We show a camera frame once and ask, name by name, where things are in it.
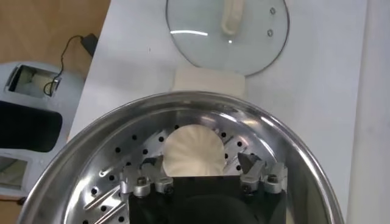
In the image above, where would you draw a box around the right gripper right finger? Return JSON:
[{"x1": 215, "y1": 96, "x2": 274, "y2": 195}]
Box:
[{"x1": 236, "y1": 151, "x2": 289, "y2": 195}]

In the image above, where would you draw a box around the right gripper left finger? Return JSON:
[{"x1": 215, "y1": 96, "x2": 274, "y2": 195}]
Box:
[{"x1": 118, "y1": 155, "x2": 175, "y2": 198}]

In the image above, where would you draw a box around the white steamed baozi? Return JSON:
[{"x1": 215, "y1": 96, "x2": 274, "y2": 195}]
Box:
[{"x1": 161, "y1": 124, "x2": 227, "y2": 178}]

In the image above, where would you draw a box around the round glass pot lid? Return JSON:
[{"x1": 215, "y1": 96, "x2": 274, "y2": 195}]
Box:
[{"x1": 165, "y1": 0, "x2": 291, "y2": 77}]

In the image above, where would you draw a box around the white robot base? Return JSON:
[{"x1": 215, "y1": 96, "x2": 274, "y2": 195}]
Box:
[{"x1": 0, "y1": 61, "x2": 87, "y2": 200}]

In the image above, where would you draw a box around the stainless steel steamer basket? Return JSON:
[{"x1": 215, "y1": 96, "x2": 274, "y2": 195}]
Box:
[{"x1": 17, "y1": 90, "x2": 346, "y2": 224}]

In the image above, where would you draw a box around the black power adapter with cable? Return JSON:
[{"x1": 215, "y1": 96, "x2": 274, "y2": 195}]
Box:
[{"x1": 43, "y1": 32, "x2": 100, "y2": 98}]

